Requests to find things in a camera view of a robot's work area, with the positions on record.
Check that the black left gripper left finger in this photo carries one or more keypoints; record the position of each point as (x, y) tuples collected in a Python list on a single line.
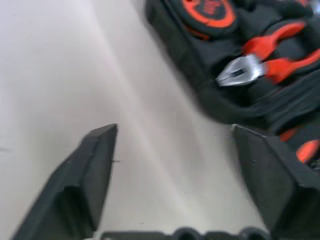
[(75, 195)]

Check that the black plastic tool case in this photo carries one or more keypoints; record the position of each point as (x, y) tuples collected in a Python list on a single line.
[(190, 57)]

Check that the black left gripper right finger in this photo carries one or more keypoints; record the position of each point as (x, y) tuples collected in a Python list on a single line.
[(280, 195)]

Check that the orange black tape measure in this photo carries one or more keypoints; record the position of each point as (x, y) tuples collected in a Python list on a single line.
[(220, 21)]

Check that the long shaft orange black screwdriver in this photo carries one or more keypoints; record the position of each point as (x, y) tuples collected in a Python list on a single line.
[(308, 150)]

